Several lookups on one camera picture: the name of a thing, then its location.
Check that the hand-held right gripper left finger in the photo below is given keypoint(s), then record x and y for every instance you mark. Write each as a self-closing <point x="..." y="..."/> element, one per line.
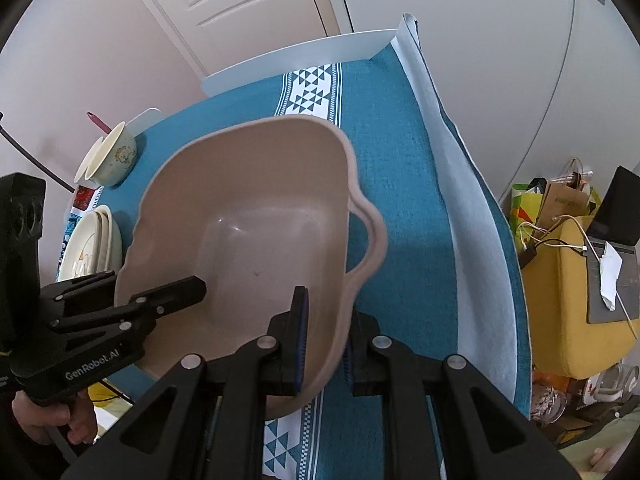
<point x="300" y="340"/>

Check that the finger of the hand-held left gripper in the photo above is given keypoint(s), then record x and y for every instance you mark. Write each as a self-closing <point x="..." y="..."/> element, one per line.
<point x="80" y="292"/>
<point x="170" y="295"/>

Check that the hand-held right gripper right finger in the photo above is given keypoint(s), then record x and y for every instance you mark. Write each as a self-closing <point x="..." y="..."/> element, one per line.
<point x="367" y="360"/>

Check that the white duck print plate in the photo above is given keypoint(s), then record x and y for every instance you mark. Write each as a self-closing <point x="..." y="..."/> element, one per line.
<point x="82" y="252"/>

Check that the pink plastic bowl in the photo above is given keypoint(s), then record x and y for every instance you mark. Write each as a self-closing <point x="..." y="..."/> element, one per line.
<point x="260" y="220"/>

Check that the white ceramic bowl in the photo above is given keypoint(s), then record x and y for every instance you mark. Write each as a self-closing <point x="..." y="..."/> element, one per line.
<point x="102" y="147"/>

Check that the cream ceramic bowl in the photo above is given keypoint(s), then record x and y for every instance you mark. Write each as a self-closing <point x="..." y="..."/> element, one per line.
<point x="121" y="160"/>

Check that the person's left hand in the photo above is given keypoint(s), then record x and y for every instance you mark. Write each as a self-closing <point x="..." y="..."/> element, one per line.
<point x="82" y="420"/>

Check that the black clothes rack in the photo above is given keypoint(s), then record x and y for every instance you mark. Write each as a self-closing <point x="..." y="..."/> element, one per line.
<point x="30" y="155"/>

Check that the pink mop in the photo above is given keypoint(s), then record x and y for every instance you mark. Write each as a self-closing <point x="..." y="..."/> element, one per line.
<point x="99" y="122"/>

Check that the glass jar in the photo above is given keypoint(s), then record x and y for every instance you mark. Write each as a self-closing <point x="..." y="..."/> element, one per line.
<point x="549" y="405"/>

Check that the yellow stool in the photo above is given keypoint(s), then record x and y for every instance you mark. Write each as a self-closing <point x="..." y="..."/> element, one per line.
<point x="560" y="310"/>

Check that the blue tablecloth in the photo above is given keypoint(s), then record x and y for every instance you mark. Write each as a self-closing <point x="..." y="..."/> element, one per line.
<point x="395" y="160"/>

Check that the green yellow shopping bag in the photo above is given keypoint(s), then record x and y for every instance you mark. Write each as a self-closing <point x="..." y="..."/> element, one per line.
<point x="525" y="210"/>

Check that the green bedding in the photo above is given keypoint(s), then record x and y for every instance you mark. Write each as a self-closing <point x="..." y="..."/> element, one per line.
<point x="600" y="450"/>

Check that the brown paper bag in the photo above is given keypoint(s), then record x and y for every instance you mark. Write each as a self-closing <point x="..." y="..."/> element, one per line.
<point x="565" y="200"/>

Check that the white paper sheet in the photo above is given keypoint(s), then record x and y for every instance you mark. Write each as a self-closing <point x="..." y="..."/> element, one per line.
<point x="610" y="275"/>

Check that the black laptop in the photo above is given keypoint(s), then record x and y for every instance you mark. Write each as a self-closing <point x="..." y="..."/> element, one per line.
<point x="620" y="210"/>

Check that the white panelled door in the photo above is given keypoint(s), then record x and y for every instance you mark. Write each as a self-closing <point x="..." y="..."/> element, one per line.
<point x="225" y="5"/>

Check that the white wardrobe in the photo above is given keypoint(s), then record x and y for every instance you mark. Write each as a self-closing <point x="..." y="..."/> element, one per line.
<point x="475" y="35"/>

